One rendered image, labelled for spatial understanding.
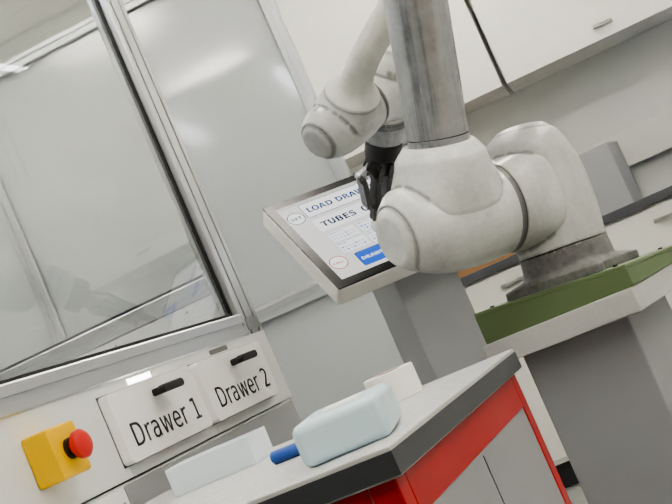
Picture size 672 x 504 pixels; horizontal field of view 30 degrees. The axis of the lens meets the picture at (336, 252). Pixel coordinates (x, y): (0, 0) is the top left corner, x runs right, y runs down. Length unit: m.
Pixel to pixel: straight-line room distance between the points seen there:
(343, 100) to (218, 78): 1.53
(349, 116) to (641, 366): 0.67
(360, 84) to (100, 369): 0.68
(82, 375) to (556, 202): 0.80
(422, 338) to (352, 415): 1.55
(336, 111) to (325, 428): 1.10
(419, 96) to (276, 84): 1.74
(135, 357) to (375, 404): 0.90
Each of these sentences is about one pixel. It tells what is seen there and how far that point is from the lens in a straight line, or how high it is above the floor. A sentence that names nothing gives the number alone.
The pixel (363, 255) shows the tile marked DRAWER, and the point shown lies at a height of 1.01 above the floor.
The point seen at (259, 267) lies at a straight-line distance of 3.68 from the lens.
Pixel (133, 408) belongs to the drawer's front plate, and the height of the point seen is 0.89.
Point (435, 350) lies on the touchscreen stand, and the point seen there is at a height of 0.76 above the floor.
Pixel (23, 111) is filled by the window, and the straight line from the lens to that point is 2.14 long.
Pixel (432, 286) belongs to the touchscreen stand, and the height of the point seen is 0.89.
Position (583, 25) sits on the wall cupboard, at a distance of 5.21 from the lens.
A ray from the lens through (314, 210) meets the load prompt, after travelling 2.77.
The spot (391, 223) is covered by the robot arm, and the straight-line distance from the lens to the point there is 1.96.
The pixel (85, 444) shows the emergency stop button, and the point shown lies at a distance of 1.71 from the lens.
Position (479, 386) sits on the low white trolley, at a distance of 1.49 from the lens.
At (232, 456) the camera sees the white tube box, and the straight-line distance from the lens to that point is 1.66.
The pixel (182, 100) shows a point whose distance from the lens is 3.77.
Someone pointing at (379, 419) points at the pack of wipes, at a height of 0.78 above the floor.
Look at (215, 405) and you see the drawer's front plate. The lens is 2.19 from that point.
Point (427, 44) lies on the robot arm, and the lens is 1.96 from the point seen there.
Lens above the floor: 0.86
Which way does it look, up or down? 4 degrees up
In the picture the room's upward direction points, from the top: 24 degrees counter-clockwise
